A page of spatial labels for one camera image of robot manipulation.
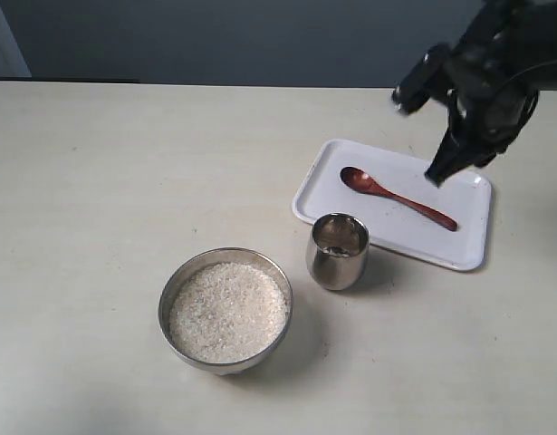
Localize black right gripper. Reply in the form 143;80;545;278
425;44;540;187

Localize brown wooden spoon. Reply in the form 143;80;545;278
340;167;458;232

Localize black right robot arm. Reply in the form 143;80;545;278
425;1;557;186

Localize stainless steel cup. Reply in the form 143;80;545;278
305;213;370;291

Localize steel bowl of rice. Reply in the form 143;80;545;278
157;247;293;376

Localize white plastic tray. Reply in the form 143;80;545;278
292;139;492;272

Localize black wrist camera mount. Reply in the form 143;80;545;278
391;43;452;116

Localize black cable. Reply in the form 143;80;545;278
481;61;557;137

